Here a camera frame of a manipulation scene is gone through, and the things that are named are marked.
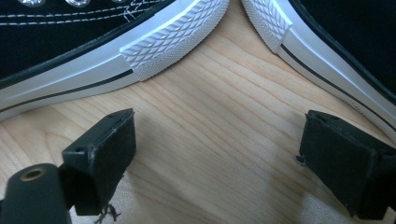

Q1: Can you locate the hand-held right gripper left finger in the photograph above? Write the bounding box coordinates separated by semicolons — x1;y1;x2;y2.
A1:
57;107;137;217

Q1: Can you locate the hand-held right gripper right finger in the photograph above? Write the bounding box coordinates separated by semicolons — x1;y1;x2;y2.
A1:
298;109;396;221

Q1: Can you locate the black canvas sneaker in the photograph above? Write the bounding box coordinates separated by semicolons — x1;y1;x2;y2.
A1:
241;0;396;146
0;0;231;123

